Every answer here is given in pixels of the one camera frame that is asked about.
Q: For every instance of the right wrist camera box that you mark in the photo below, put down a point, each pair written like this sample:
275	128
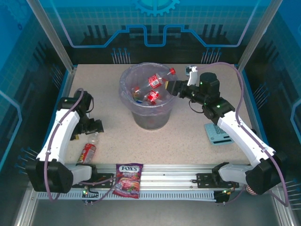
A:
192	76

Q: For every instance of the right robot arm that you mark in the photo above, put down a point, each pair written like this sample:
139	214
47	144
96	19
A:
240	134

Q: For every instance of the grey metal panel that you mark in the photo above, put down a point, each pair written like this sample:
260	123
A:
150	214

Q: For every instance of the black controller board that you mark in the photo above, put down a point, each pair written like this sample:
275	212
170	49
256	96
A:
90	196
222	199

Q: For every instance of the aluminium frame post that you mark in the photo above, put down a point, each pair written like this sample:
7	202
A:
253	35
53	35

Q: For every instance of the red label cola bottle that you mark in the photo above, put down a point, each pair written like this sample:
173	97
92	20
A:
152	96

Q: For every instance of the clear bottle clear cap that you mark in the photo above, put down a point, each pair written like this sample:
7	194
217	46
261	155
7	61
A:
93	140

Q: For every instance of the purple candy bag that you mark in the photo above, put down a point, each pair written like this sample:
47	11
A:
128	180

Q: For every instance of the light blue calculator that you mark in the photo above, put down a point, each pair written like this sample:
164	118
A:
218	139

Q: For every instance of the clear plastic bin liner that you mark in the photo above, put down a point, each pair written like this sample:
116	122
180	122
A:
124	80

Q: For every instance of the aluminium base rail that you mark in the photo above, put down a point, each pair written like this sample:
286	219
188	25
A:
169	175

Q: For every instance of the grey plastic bin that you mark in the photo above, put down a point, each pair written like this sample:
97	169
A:
148	120

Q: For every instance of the small red cap bottle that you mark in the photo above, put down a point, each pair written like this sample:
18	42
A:
154	81

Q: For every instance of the green plastic bottle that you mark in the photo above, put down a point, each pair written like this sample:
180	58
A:
135	95

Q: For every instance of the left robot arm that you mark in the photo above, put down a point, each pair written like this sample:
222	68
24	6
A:
61	131

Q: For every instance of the flag pattern cup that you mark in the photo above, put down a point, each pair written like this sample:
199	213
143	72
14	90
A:
251	191

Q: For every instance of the red drink can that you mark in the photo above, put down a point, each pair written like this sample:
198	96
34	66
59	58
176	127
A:
87	153

